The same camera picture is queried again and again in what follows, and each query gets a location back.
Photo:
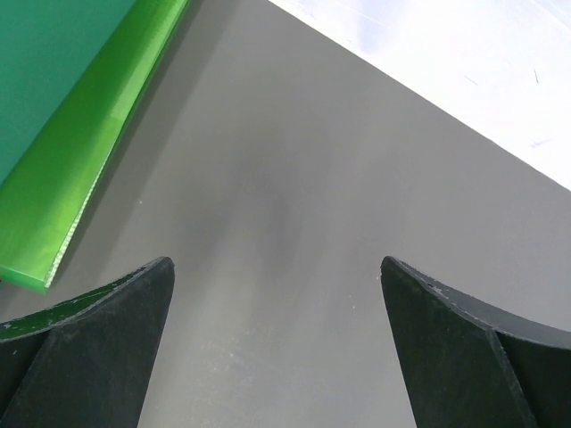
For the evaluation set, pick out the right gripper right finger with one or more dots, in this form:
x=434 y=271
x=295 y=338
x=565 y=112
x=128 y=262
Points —
x=466 y=363

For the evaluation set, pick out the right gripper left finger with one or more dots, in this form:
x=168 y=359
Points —
x=87 y=361

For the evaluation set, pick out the light green plastic folder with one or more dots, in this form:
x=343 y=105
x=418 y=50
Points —
x=46 y=194

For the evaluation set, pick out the dark green ring binder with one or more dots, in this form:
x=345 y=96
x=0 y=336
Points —
x=46 y=47

